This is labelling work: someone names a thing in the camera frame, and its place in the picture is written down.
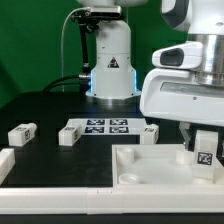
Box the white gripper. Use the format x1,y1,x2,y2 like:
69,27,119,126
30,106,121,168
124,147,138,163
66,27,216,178
140,42,224,149

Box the white square tabletop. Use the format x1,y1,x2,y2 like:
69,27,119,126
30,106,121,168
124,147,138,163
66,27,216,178
112,144,224,189

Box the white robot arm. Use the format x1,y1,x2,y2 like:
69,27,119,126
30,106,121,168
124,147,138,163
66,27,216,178
77,0,224,126

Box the white U-shaped fence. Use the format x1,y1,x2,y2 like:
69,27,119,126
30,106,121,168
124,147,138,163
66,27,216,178
0,147,224,216

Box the white marker sheet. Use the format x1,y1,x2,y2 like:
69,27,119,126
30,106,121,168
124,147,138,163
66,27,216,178
67,118,146,135

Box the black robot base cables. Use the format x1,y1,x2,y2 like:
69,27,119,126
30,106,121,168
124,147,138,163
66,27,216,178
41,74,92,93

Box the black camera on mount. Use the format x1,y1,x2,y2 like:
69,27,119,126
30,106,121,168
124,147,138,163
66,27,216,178
71,6,123,74

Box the white camera cable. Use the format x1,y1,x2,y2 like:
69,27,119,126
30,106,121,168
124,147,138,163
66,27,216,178
60,7,88,93

